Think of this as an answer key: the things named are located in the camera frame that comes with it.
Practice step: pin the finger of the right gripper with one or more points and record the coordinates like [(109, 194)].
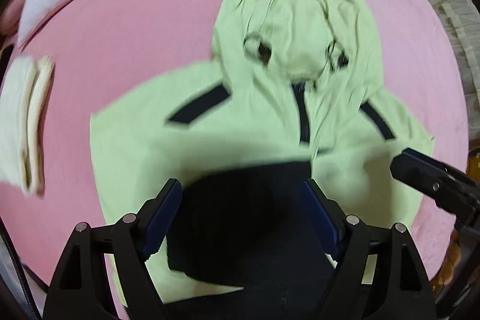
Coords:
[(451, 190)]

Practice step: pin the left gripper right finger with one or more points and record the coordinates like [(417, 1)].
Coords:
[(379, 272)]

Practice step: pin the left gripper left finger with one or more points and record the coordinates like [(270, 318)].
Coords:
[(80, 286)]

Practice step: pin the light green hooded jacket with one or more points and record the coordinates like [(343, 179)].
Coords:
[(293, 89)]

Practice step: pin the folded cream garment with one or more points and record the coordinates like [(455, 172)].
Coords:
[(23, 98)]

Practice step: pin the pink plush bed cover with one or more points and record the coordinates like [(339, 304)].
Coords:
[(103, 49)]

